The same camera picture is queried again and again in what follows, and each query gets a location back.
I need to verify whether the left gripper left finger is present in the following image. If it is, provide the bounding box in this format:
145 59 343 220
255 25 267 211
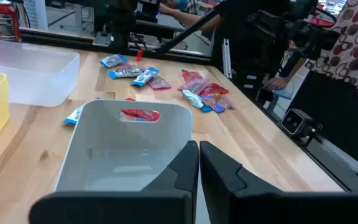
29 139 200 224

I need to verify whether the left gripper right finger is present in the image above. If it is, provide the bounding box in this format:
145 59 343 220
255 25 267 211
200 140 358 224

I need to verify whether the red Twizzlers candy packet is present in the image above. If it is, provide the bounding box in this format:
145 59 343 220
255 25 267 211
181 68 204 84
199 83 230 96
119 108 161 123

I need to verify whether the silver blue Hershey's bar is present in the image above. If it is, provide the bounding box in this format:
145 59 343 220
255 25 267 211
108 67 149 80
62 105 85 125
131 67 160 88
181 88 213 113
99 54 129 69

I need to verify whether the light blue chair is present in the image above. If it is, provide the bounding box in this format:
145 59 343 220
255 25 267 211
267 83 298 113

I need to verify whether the person's hand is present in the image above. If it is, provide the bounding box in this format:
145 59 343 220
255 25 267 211
264 76 291 93

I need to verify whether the clear plastic bin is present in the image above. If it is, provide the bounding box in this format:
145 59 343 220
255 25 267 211
0 37 80 108

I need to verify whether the person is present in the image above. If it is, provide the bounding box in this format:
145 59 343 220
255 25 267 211
158 0 223 30
261 0 358 177

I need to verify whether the white perforated panel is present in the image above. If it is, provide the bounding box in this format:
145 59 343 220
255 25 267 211
22 0 48 31

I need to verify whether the grey plastic bin with handles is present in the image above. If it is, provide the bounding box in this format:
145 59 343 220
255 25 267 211
53 98 195 192

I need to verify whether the black table-level camera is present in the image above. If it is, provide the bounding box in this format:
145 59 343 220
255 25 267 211
280 108 315 139

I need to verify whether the silver metal bracket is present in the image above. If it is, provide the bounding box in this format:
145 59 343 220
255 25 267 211
221 37 232 79

